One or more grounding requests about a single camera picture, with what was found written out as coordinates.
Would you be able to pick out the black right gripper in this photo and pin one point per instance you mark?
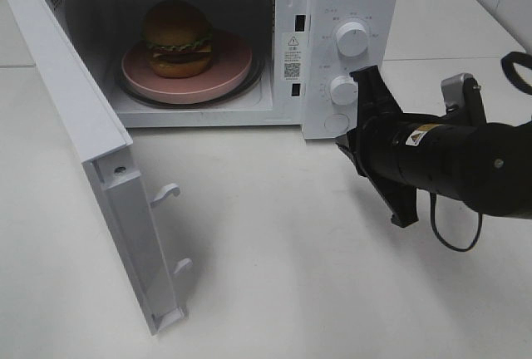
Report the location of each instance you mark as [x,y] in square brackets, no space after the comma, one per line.
[368,145]

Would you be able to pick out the white timer knob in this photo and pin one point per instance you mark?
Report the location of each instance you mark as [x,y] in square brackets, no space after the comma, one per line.
[343,90]

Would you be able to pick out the round door release button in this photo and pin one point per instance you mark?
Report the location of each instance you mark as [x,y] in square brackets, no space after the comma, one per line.
[336,124]

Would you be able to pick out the pink plate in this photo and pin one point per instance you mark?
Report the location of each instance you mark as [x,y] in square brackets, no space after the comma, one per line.
[232,62]

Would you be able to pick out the burger bun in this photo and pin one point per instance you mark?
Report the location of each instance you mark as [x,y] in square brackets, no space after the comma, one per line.
[178,38]

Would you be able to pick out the white microwave door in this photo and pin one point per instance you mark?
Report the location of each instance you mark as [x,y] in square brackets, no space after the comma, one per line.
[103,147]

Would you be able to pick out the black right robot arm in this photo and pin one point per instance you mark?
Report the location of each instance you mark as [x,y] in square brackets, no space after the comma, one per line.
[460,155]

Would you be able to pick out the upper white power knob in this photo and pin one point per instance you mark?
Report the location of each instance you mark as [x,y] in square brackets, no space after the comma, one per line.
[351,38]

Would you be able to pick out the white warning label sticker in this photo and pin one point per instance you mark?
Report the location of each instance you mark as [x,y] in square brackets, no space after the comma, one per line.
[294,46]

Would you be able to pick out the white microwave oven body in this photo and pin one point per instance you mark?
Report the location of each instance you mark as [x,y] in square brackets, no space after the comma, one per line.
[103,31]

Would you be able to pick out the glass microwave turntable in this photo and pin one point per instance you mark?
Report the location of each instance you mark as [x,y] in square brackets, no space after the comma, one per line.
[248,84]

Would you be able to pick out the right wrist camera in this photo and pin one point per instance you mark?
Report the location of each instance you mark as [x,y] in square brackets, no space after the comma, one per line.
[462,100]

